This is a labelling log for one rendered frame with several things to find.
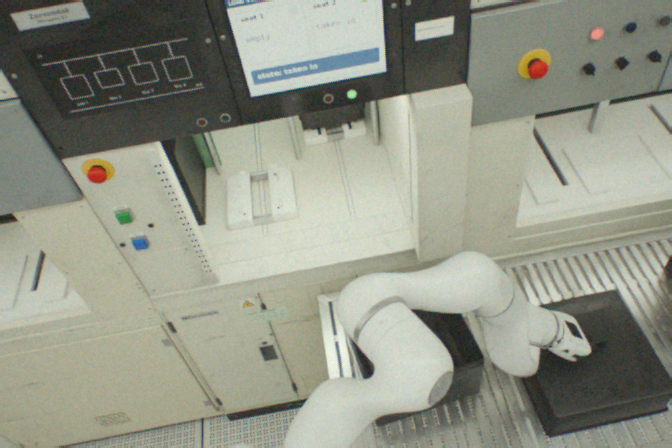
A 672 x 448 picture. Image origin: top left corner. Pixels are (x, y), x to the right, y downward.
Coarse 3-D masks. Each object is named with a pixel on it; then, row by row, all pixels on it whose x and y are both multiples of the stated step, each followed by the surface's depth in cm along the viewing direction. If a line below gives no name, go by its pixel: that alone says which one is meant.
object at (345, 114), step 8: (360, 104) 189; (320, 112) 189; (328, 112) 189; (336, 112) 190; (344, 112) 190; (352, 112) 191; (360, 112) 191; (304, 120) 190; (312, 120) 191; (320, 120) 191; (328, 120) 192; (336, 120) 192; (344, 120) 193; (352, 120) 193; (304, 128) 193; (312, 128) 193
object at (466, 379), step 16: (432, 320) 160; (448, 320) 155; (464, 320) 140; (448, 336) 156; (464, 336) 144; (352, 352) 147; (464, 352) 148; (480, 352) 134; (368, 368) 151; (464, 368) 133; (480, 368) 136; (464, 384) 140; (448, 400) 144; (384, 416) 140; (400, 416) 142
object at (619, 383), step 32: (576, 320) 145; (608, 320) 144; (544, 352) 140; (608, 352) 138; (640, 352) 137; (544, 384) 135; (576, 384) 134; (608, 384) 133; (640, 384) 132; (544, 416) 137; (576, 416) 131; (608, 416) 134; (640, 416) 137
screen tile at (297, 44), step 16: (240, 16) 106; (256, 16) 107; (272, 16) 107; (240, 32) 108; (256, 32) 109; (288, 32) 110; (304, 32) 110; (256, 48) 111; (272, 48) 112; (288, 48) 112; (304, 48) 113
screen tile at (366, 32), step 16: (320, 0) 106; (336, 0) 106; (352, 0) 107; (320, 16) 108; (336, 16) 109; (368, 16) 110; (320, 32) 111; (336, 32) 111; (352, 32) 112; (368, 32) 112; (320, 48) 113; (336, 48) 114
